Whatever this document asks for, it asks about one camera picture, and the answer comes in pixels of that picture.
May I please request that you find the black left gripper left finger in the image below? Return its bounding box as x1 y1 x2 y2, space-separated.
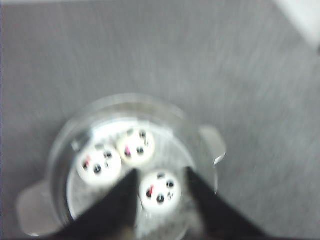
47 169 139 240

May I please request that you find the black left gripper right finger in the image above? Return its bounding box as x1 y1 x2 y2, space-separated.
186 167 268 240

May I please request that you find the panda bun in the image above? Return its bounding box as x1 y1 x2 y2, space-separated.
115 128 156 168
75 144 122 187
138 169 182 216

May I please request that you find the stainless steel pot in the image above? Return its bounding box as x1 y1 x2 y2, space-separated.
16 94 227 240

